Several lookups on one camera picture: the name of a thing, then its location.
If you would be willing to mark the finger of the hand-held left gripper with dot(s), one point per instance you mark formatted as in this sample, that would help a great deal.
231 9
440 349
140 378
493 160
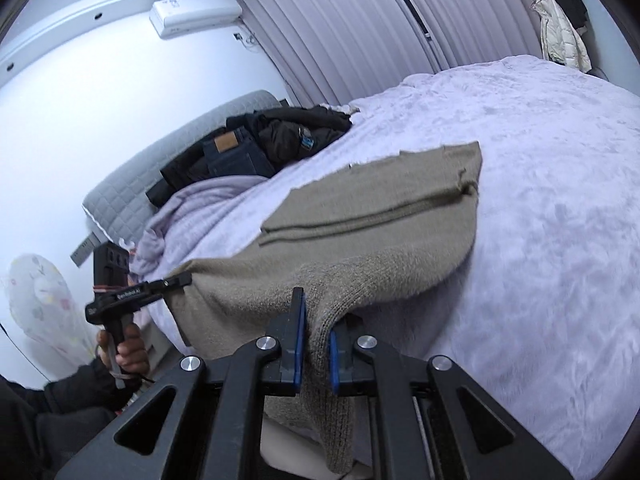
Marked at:
177 282

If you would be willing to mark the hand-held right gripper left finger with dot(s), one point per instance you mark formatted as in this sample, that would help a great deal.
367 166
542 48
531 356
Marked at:
299 350

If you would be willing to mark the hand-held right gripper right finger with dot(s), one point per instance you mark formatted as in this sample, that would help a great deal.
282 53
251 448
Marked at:
334 365

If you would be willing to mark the olive knit sweater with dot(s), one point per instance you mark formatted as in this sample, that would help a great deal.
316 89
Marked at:
350 220

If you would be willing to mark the person's left forearm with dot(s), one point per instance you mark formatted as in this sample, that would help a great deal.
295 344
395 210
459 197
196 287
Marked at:
65 395

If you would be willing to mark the person's left hand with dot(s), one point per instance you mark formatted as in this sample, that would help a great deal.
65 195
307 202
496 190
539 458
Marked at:
132 352

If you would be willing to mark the white patterned fan cover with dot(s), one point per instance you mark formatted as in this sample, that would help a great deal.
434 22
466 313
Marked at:
45 305

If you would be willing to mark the grey quilted headboard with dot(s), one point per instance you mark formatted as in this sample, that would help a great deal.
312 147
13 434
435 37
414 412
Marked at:
125 195

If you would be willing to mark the grey fleece throw blanket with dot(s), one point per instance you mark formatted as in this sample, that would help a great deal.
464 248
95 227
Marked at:
200 205

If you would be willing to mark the dark blue jeans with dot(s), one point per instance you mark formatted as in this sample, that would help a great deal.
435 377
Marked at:
235 160

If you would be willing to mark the black jacket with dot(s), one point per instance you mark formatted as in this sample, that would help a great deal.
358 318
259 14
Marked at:
285 135

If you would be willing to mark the white air conditioner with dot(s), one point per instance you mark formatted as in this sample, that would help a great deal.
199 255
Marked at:
195 12

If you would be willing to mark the white pleated curtain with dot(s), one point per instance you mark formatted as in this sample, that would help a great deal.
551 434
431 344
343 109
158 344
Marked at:
475 5
325 25

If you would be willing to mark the cream puffer jacket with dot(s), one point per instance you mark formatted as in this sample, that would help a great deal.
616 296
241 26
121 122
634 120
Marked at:
557 35

